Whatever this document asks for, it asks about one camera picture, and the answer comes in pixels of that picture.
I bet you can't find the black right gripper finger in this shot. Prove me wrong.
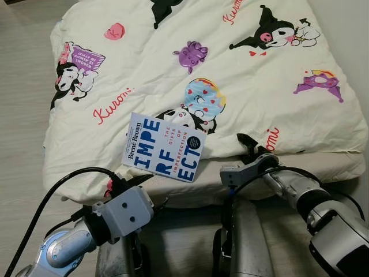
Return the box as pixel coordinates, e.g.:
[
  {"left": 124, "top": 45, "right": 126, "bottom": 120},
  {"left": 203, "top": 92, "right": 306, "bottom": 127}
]
[{"left": 236, "top": 133, "right": 261, "bottom": 154}]

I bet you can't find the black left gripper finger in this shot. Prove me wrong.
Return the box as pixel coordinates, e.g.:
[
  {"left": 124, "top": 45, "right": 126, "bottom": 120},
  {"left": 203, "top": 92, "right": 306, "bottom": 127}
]
[{"left": 123, "top": 174, "right": 155, "bottom": 190}]

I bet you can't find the white book with blue letters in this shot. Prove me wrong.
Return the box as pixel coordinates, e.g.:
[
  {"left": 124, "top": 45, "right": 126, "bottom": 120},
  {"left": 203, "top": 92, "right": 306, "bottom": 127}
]
[{"left": 121, "top": 111, "right": 208, "bottom": 184}]

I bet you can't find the cream cartoon print blanket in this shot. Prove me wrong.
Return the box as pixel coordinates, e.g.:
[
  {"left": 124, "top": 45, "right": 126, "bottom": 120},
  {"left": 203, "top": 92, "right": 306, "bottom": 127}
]
[{"left": 43, "top": 0, "right": 369, "bottom": 206}]

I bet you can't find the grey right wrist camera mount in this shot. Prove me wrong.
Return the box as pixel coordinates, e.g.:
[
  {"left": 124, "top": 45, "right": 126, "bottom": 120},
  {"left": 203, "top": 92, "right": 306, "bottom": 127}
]
[{"left": 219, "top": 163, "right": 261, "bottom": 187}]

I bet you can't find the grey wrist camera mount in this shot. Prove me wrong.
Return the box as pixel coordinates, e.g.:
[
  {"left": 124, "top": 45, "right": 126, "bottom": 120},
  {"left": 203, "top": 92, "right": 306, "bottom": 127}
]
[
  {"left": 92, "top": 185, "right": 156, "bottom": 244},
  {"left": 219, "top": 163, "right": 261, "bottom": 187}
]

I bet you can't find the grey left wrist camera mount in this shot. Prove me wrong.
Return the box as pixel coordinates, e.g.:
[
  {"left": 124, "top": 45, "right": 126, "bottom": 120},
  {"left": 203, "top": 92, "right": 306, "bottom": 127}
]
[{"left": 92, "top": 185, "right": 156, "bottom": 244}]

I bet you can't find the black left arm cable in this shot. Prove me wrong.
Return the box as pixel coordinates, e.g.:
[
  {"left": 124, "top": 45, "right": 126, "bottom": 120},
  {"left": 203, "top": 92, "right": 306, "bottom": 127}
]
[{"left": 2, "top": 167, "right": 125, "bottom": 277}]

